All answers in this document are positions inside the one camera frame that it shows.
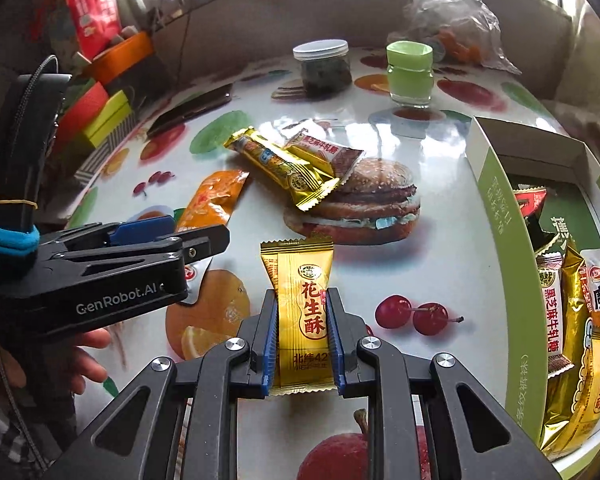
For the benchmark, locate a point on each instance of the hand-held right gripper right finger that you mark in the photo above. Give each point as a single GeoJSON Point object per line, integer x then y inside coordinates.
{"type": "Point", "coordinates": [336, 345]}

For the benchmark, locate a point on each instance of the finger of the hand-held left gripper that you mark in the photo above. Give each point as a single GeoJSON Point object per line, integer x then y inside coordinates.
{"type": "Point", "coordinates": [205, 242]}
{"type": "Point", "coordinates": [140, 227]}

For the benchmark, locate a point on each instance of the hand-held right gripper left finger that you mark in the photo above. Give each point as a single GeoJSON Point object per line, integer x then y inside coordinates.
{"type": "Point", "coordinates": [268, 345]}

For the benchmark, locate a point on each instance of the orange pouch snack packet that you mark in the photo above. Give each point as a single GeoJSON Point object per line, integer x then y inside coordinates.
{"type": "Point", "coordinates": [215, 200]}

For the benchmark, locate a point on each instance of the gold candy packet red print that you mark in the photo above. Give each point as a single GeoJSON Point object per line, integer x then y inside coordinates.
{"type": "Point", "coordinates": [305, 310]}

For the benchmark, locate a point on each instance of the green cardboard box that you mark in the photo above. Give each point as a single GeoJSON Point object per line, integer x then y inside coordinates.
{"type": "Point", "coordinates": [500, 240]}

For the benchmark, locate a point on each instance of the pile of assorted snack packets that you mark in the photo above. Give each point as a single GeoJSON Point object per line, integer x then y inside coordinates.
{"type": "Point", "coordinates": [575, 310]}

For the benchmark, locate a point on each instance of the person's left forearm checked sleeve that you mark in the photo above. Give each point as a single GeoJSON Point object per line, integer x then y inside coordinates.
{"type": "Point", "coordinates": [0, 425]}

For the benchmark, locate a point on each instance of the person's left hand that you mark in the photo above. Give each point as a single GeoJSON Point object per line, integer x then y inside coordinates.
{"type": "Point", "coordinates": [92, 367]}

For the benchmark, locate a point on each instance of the long gold snack packet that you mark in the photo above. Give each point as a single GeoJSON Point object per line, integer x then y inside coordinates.
{"type": "Point", "coordinates": [280, 167]}

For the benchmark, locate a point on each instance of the black smartphone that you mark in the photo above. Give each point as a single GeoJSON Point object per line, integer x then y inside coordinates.
{"type": "Point", "coordinates": [190, 110]}

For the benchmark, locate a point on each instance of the red box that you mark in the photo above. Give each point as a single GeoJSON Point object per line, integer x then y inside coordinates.
{"type": "Point", "coordinates": [80, 110]}

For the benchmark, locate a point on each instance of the brown white candy packet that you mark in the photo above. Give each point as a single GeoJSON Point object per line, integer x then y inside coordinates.
{"type": "Point", "coordinates": [327, 152]}

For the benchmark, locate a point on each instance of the fruit print tablecloth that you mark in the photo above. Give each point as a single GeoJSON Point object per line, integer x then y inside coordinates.
{"type": "Point", "coordinates": [430, 210]}

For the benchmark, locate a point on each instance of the orange box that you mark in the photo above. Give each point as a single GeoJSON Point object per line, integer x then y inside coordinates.
{"type": "Point", "coordinates": [122, 57]}

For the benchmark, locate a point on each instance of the clear jar white lid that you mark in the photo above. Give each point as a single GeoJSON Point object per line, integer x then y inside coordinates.
{"type": "Point", "coordinates": [324, 70]}

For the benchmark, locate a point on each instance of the red paper bag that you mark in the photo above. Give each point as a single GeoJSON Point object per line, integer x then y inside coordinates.
{"type": "Point", "coordinates": [92, 10]}

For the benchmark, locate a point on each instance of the green glass jar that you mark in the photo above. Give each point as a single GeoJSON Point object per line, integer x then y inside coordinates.
{"type": "Point", "coordinates": [410, 77]}

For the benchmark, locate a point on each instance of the clear plastic bag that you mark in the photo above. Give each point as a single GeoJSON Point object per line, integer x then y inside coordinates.
{"type": "Point", "coordinates": [450, 10]}

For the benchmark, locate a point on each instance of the beige curtain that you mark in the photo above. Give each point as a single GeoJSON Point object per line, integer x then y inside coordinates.
{"type": "Point", "coordinates": [597, 50]}

